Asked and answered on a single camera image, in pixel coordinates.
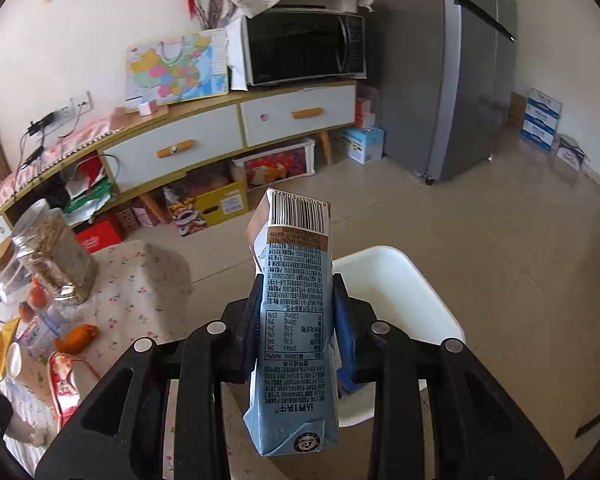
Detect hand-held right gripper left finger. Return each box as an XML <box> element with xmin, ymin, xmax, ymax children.
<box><xmin>34</xmin><ymin>272</ymin><xmax>266</xmax><ymax>480</ymax></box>

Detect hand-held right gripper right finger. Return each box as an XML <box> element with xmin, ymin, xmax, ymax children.
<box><xmin>331</xmin><ymin>272</ymin><xmax>566</xmax><ymax>480</ymax></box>

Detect blue milk carton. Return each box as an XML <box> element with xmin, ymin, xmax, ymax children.
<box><xmin>243</xmin><ymin>187</ymin><xmax>341</xmax><ymax>457</ymax></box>

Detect white plastic bin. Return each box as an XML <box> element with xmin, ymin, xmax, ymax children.
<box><xmin>222</xmin><ymin>245</ymin><xmax>466</xmax><ymax>480</ymax></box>

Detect yellow lion print cardboard box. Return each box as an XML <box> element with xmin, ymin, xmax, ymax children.
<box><xmin>167</xmin><ymin>182</ymin><xmax>251</xmax><ymax>237</ymax></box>

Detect floral tablecloth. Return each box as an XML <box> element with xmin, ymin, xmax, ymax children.
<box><xmin>0</xmin><ymin>240</ymin><xmax>193</xmax><ymax>480</ymax></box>

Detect clear bag of fruit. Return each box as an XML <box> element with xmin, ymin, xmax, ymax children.
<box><xmin>187</xmin><ymin>167</ymin><xmax>231</xmax><ymax>197</ymax></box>

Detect white storage box red picture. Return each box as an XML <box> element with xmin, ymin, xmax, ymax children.
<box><xmin>232</xmin><ymin>140</ymin><xmax>316</xmax><ymax>191</ymax></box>

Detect orange plastic wrapper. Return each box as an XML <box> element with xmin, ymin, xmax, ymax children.
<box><xmin>55</xmin><ymin>324</ymin><xmax>100</xmax><ymax>354</ymax></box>

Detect red gift box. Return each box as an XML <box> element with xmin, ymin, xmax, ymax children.
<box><xmin>74</xmin><ymin>217</ymin><xmax>126</xmax><ymax>256</ymax></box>

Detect blue white appliance box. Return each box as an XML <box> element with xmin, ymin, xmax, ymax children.
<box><xmin>336</xmin><ymin>126</ymin><xmax>385</xmax><ymax>165</ymax></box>

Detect red white snack packet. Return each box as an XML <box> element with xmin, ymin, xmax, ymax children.
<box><xmin>47</xmin><ymin>351</ymin><xmax>101</xmax><ymax>431</ymax></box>

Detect green white plastic bag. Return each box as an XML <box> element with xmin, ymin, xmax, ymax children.
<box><xmin>62</xmin><ymin>180</ymin><xmax>113</xmax><ymax>216</ymax></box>

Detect clear plastic snack jar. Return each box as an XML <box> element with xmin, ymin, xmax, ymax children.
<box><xmin>11</xmin><ymin>198</ymin><xmax>99</xmax><ymax>306</ymax></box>

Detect clear plastic packet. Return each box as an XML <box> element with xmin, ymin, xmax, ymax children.
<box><xmin>17</xmin><ymin>310</ymin><xmax>63</xmax><ymax>361</ymax></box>

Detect red paper bag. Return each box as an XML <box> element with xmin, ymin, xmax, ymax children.
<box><xmin>75</xmin><ymin>156</ymin><xmax>106</xmax><ymax>183</ymax></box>

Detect wooden sideboard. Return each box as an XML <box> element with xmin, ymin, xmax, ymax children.
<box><xmin>0</xmin><ymin>78</ymin><xmax>358</xmax><ymax>261</ymax></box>

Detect small white cup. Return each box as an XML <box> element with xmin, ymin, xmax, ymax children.
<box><xmin>5</xmin><ymin>342</ymin><xmax>23</xmax><ymax>378</ymax></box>

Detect yellow packet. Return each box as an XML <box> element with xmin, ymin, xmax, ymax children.
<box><xmin>0</xmin><ymin>317</ymin><xmax>21</xmax><ymax>381</ymax></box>

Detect white paper sheet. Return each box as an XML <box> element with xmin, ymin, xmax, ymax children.
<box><xmin>225</xmin><ymin>25</ymin><xmax>251</xmax><ymax>92</ymax></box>

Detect pink runner cloth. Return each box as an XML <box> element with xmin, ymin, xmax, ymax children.
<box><xmin>0</xmin><ymin>110</ymin><xmax>171</xmax><ymax>221</ymax></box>

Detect grey refrigerator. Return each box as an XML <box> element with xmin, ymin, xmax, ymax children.
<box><xmin>345</xmin><ymin>0</ymin><xmax>518</xmax><ymax>183</ymax></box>

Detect blue white cardboard box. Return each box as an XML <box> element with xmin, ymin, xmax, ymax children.
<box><xmin>526</xmin><ymin>89</ymin><xmax>563</xmax><ymax>120</ymax></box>
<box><xmin>519</xmin><ymin>120</ymin><xmax>556</xmax><ymax>153</ymax></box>

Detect colourful map board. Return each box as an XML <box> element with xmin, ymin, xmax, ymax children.
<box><xmin>125</xmin><ymin>28</ymin><xmax>230</xmax><ymax>108</ymax></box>

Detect brown cardboard box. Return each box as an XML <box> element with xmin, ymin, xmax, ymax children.
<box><xmin>507</xmin><ymin>92</ymin><xmax>528</xmax><ymax>128</ymax></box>

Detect black microwave oven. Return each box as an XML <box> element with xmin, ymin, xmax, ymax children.
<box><xmin>240</xmin><ymin>7</ymin><xmax>368</xmax><ymax>87</ymax></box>

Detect box in clear plastic bag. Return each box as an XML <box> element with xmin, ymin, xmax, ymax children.
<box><xmin>552</xmin><ymin>135</ymin><xmax>588</xmax><ymax>173</ymax></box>

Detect stacked blue white boxes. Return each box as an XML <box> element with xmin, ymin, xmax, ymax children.
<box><xmin>522</xmin><ymin>105</ymin><xmax>561</xmax><ymax>136</ymax></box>

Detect black power adapter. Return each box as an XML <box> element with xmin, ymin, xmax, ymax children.
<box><xmin>27</xmin><ymin>115</ymin><xmax>56</xmax><ymax>136</ymax></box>

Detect dried branches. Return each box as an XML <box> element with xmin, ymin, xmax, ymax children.
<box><xmin>200</xmin><ymin>0</ymin><xmax>231</xmax><ymax>31</ymax></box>

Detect white drawer with stickered handle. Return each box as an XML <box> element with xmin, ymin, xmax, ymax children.
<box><xmin>105</xmin><ymin>105</ymin><xmax>246</xmax><ymax>193</ymax></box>

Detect white drawer with plain handle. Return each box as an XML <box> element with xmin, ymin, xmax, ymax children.
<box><xmin>240</xmin><ymin>84</ymin><xmax>357</xmax><ymax>148</ymax></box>

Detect black charging cable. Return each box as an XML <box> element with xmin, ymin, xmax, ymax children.
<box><xmin>20</xmin><ymin>125</ymin><xmax>48</xmax><ymax>171</ymax></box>

